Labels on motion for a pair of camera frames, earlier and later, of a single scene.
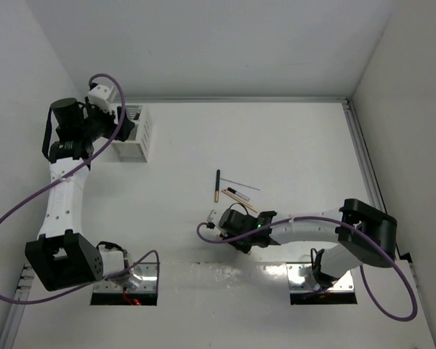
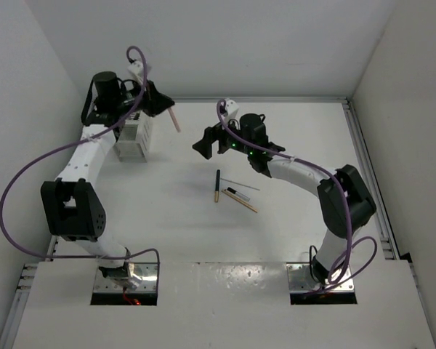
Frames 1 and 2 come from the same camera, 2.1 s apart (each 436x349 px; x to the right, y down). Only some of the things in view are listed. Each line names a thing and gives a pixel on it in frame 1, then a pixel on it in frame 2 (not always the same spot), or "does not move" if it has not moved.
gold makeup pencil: x=240 y=200 does not move
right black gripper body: x=243 y=244 → x=232 y=144
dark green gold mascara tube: x=217 y=186 does not move
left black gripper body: x=99 y=122 → x=124 y=101
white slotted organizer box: x=139 y=145 does not move
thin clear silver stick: x=253 y=187 does not move
